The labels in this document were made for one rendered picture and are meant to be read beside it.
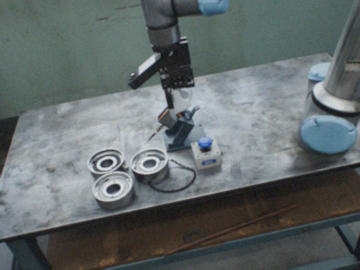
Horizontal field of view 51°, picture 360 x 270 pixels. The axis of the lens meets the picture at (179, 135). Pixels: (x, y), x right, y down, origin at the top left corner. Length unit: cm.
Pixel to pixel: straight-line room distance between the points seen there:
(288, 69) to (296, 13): 138
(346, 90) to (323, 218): 55
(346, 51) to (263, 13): 194
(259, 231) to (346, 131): 48
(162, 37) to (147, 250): 65
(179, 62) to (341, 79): 36
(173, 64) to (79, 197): 44
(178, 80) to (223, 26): 176
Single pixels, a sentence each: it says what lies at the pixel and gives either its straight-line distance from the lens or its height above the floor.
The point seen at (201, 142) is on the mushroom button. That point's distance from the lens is 102.
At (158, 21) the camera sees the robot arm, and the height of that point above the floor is 122.
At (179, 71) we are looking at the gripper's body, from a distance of 91.
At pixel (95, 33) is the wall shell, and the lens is 258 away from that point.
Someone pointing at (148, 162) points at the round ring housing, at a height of 82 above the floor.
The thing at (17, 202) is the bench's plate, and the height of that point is 80.
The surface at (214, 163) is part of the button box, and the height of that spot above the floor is 81.
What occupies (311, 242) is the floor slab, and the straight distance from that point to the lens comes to 189.
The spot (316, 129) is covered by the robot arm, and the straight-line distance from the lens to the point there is 88.
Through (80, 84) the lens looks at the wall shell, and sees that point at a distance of 274.
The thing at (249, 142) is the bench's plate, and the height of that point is 80.
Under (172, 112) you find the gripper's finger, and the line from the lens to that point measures 96.
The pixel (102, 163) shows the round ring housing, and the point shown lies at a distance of 111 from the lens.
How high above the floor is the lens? 152
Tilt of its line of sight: 38 degrees down
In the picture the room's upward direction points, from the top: 9 degrees counter-clockwise
